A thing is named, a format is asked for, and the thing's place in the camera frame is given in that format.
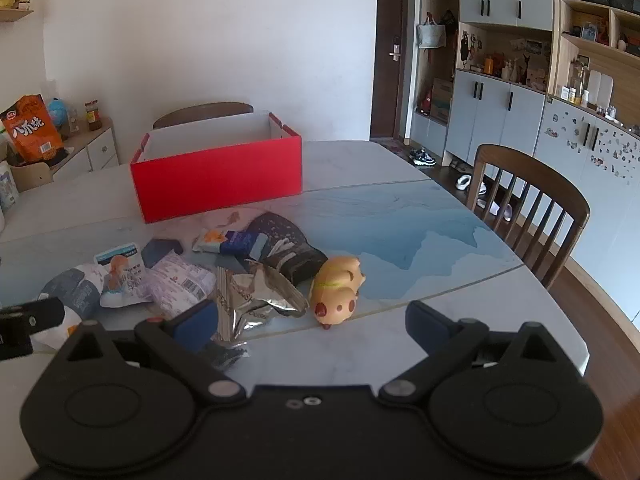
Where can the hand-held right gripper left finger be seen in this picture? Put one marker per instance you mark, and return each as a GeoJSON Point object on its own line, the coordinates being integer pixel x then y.
{"type": "Point", "coordinates": [192, 325]}

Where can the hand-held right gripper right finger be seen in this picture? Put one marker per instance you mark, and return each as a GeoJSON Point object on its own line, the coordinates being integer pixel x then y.
{"type": "Point", "coordinates": [425, 322]}

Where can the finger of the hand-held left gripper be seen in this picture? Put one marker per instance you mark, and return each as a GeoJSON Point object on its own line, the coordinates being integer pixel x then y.
{"type": "Point", "coordinates": [45, 314]}

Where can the grey white packet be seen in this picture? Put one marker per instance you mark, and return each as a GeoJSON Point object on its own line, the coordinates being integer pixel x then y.
{"type": "Point", "coordinates": [75, 292]}

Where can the pink white packet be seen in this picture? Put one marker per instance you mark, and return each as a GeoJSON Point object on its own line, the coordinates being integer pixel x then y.
{"type": "Point", "coordinates": [177, 285]}

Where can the clear bag of black bits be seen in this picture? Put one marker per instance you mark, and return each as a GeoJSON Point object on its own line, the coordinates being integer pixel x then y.
{"type": "Point", "coordinates": [227, 355]}

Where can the silver foil wrapper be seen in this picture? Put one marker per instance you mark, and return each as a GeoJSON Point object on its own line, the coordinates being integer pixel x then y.
{"type": "Point", "coordinates": [260, 300]}

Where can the white blue snack packet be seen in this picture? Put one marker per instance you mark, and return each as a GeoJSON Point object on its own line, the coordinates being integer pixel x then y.
{"type": "Point", "coordinates": [122, 275]}

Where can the orange white snack packet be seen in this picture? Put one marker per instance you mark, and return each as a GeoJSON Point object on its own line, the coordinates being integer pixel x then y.
{"type": "Point", "coordinates": [212, 240]}

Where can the blue candy packet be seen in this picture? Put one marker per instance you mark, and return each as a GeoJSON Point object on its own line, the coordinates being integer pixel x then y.
{"type": "Point", "coordinates": [240, 242]}

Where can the yellow toy hamster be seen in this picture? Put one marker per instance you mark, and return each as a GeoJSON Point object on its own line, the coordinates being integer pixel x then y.
{"type": "Point", "coordinates": [335, 285]}

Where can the black striped packet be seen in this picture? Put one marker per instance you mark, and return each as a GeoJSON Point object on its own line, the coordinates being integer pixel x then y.
{"type": "Point", "coordinates": [295, 267]}

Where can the red cardboard box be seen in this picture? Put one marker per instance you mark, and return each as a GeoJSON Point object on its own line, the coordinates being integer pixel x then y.
{"type": "Point", "coordinates": [220, 180]}

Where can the marble patterned desktop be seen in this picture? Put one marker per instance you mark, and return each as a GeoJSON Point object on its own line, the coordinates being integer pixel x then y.
{"type": "Point", "coordinates": [400, 200]}

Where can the white printed mug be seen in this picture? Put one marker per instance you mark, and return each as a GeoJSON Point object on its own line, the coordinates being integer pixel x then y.
{"type": "Point", "coordinates": [7, 185]}

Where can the light wooden box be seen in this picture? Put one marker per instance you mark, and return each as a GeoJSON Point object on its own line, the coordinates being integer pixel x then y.
{"type": "Point", "coordinates": [30, 176]}

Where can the white slipper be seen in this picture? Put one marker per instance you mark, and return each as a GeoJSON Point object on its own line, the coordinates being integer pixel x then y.
{"type": "Point", "coordinates": [482, 189]}
{"type": "Point", "coordinates": [464, 182]}

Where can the pair of dark sneakers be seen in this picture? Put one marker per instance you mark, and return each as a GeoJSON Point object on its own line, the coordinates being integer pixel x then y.
{"type": "Point", "coordinates": [422, 156]}

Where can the white wooden sideboard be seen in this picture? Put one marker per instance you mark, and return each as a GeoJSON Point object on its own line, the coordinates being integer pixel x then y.
{"type": "Point", "coordinates": [95, 152]}

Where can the patterned doormat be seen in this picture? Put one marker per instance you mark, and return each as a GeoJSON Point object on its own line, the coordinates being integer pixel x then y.
{"type": "Point", "coordinates": [395, 148]}

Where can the orange snack bag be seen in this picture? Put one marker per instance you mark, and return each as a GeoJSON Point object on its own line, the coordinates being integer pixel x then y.
{"type": "Point", "coordinates": [32, 130]}

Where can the brown slatted wooden chair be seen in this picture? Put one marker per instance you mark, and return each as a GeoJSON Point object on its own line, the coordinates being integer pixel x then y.
{"type": "Point", "coordinates": [525, 165]}

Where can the grey cabinet with stickers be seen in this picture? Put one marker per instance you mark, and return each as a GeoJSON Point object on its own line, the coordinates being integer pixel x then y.
{"type": "Point", "coordinates": [575, 185]}

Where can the red lidded jar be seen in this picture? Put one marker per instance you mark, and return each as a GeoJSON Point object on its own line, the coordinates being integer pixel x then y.
{"type": "Point", "coordinates": [92, 116]}

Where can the blue globe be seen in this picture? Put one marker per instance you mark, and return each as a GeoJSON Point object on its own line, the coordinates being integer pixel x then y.
{"type": "Point", "coordinates": [57, 110]}

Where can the dark wooden chair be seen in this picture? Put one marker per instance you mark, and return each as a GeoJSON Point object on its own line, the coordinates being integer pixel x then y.
{"type": "Point", "coordinates": [200, 111]}

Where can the red bag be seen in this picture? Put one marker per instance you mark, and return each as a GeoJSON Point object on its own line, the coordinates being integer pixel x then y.
{"type": "Point", "coordinates": [425, 102]}

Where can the orange bottle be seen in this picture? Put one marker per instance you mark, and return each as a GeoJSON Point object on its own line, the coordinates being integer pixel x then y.
{"type": "Point", "coordinates": [488, 66]}

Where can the silver door lock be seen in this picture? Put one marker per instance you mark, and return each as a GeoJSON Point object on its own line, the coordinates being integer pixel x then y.
{"type": "Point", "coordinates": [395, 51]}

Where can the grey tote bag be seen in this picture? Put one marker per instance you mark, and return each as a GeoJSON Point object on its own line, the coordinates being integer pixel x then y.
{"type": "Point", "coordinates": [431, 35]}

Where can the white rounded container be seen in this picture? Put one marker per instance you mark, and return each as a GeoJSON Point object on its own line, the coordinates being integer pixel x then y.
{"type": "Point", "coordinates": [593, 87]}
{"type": "Point", "coordinates": [606, 89]}

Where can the dark brown door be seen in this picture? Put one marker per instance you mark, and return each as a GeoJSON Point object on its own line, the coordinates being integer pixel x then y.
{"type": "Point", "coordinates": [390, 10]}

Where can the wooden open shelf unit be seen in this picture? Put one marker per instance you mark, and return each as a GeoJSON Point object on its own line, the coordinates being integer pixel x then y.
{"type": "Point", "coordinates": [610, 60]}

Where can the grey wood wall cabinet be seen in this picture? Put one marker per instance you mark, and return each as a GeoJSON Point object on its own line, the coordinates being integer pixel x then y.
{"type": "Point", "coordinates": [495, 115]}

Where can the wooden wall shelf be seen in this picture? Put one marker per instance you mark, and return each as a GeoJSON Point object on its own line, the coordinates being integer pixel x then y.
{"type": "Point", "coordinates": [15, 14]}

